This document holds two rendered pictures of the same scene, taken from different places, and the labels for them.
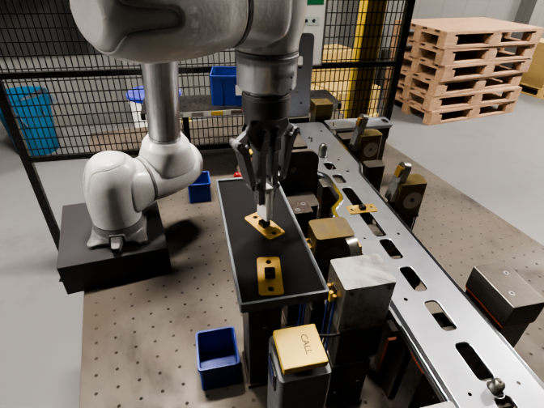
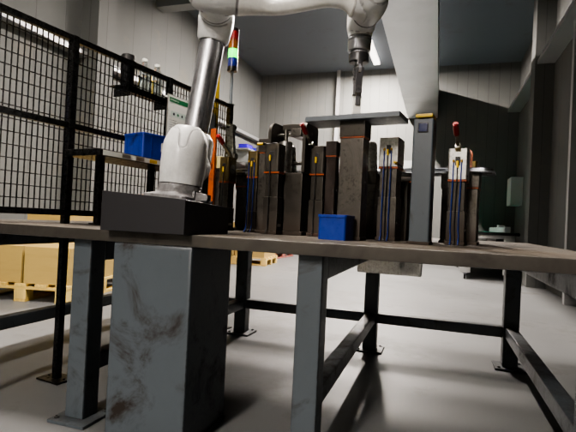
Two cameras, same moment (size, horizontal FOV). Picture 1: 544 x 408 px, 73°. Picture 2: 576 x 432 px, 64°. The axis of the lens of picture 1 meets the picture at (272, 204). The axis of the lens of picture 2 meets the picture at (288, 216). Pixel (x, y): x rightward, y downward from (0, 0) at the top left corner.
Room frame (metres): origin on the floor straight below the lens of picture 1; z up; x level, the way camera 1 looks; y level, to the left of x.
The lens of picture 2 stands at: (-0.40, 1.52, 0.76)
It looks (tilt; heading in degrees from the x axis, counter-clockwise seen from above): 1 degrees up; 310
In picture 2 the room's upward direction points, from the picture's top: 3 degrees clockwise
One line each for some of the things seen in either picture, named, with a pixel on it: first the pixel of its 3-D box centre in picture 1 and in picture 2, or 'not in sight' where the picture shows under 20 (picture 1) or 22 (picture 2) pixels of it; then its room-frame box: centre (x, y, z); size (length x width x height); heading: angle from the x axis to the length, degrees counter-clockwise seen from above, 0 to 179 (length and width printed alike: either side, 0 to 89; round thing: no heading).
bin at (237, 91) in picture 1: (245, 86); (158, 150); (1.68, 0.14, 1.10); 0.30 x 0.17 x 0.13; 94
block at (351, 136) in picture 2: (261, 309); (353, 181); (0.55, 0.02, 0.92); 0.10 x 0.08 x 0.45; 13
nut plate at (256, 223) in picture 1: (264, 223); not in sight; (0.55, 0.01, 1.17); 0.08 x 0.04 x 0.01; 38
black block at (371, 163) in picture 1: (371, 197); not in sight; (1.16, -0.37, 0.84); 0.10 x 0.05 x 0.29; 103
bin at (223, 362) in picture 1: (218, 358); (336, 227); (0.55, 0.13, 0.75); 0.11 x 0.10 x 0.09; 13
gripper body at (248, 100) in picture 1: (265, 118); (358, 65); (0.55, 0.01, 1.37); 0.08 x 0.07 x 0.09; 129
